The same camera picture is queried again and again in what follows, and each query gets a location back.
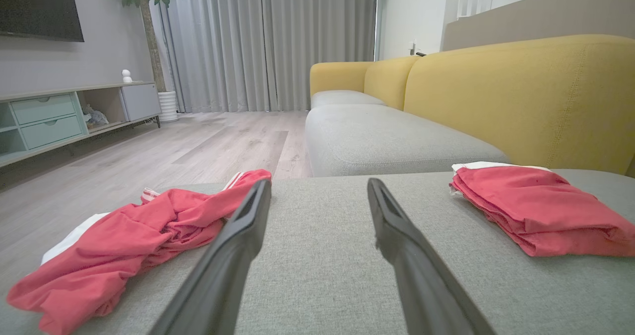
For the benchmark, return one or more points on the grey and mint TV cabinet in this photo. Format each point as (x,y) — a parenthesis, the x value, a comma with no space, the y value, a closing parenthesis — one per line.
(44,121)

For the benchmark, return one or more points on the grey pleated curtain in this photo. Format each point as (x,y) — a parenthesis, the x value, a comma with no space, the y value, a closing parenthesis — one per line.
(248,42)

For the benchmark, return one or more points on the white router with antennas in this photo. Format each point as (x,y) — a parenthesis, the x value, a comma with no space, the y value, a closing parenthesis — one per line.
(474,6)

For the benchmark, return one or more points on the red basketball jersey number 23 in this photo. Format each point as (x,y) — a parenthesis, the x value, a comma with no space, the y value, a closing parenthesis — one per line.
(124,240)

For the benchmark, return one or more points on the small white figurine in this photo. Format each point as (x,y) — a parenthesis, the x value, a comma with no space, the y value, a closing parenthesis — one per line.
(127,76)

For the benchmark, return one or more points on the red garment with white edge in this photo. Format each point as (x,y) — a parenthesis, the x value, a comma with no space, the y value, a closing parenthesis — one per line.
(540,211)

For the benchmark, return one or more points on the black flat television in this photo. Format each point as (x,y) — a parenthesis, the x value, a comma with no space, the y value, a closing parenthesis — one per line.
(39,5)

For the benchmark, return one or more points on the yellow sofa back cushion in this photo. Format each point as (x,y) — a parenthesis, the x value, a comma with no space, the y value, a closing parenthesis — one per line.
(389,79)
(521,97)

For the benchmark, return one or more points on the green potted tree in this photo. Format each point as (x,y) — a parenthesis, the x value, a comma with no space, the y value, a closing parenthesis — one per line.
(149,7)

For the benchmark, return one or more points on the grey plush toy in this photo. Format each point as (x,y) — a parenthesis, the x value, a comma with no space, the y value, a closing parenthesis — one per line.
(94,117)

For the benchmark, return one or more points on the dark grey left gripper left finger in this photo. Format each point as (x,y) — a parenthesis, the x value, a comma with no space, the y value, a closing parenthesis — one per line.
(223,265)

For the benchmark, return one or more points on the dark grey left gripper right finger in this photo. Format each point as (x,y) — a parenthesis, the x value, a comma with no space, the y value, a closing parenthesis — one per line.
(416,270)

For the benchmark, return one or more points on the large grey sofa seat cushion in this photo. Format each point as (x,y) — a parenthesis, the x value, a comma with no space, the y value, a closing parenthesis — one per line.
(322,255)

